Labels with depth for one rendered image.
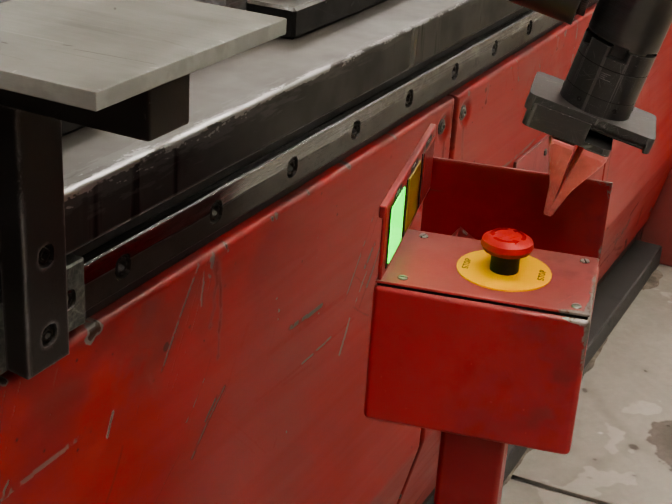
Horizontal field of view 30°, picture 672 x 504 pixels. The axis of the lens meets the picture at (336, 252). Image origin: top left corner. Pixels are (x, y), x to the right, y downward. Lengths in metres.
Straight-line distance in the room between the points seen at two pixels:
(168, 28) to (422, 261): 0.34
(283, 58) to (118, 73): 0.50
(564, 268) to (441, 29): 0.42
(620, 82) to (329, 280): 0.37
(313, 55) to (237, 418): 0.33
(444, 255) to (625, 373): 1.53
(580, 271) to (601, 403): 1.40
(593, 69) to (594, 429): 1.38
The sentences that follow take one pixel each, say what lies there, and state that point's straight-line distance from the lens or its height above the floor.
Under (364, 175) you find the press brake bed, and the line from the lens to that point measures 1.22.
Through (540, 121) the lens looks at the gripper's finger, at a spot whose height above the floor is 0.88.
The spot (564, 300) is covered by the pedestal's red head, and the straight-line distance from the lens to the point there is 0.93.
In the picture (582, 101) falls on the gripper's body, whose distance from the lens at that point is 0.98.
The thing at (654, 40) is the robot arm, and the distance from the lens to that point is 0.98.
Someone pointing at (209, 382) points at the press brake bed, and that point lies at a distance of 1.05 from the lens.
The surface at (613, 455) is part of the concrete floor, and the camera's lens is 2.23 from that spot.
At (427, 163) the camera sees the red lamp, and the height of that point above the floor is 0.82.
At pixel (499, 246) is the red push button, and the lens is 0.93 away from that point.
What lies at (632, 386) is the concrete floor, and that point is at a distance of 2.45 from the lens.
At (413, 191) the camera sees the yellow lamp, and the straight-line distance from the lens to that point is 1.00.
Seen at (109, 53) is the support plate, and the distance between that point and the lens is 0.66.
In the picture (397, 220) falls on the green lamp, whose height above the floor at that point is 0.81.
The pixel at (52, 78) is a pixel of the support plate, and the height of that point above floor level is 1.00.
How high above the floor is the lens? 1.18
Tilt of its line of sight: 25 degrees down
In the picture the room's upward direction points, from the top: 4 degrees clockwise
